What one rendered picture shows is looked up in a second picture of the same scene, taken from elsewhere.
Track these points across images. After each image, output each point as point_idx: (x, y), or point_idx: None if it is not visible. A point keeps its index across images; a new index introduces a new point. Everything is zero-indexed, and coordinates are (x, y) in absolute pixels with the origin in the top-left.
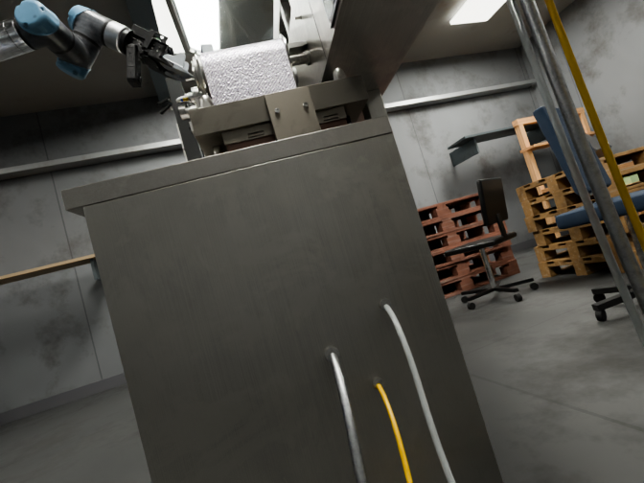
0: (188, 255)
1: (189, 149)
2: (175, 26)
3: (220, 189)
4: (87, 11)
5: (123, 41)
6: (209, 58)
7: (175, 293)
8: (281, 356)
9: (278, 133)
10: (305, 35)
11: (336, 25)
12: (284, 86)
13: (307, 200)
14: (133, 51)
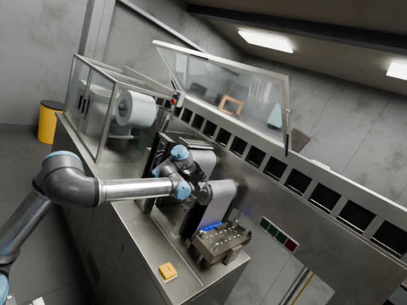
0: None
1: None
2: (167, 47)
3: (210, 290)
4: (188, 157)
5: (191, 175)
6: (214, 196)
7: None
8: None
9: (228, 262)
10: (240, 183)
11: (260, 227)
12: (225, 208)
13: (223, 286)
14: (190, 178)
